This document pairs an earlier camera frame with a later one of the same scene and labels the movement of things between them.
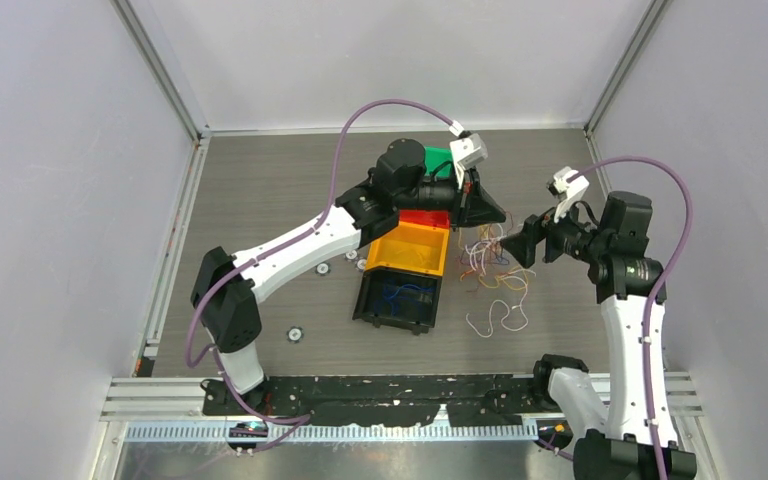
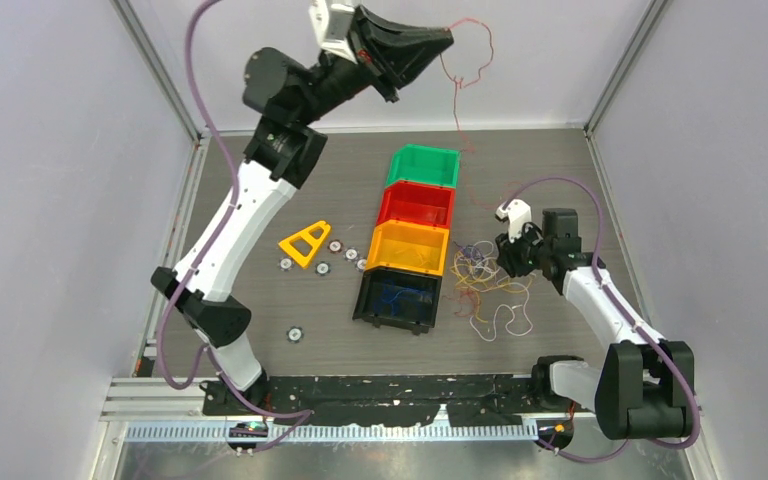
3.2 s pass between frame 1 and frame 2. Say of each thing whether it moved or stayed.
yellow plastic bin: stayed
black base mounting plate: stayed
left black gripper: moved
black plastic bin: stayed
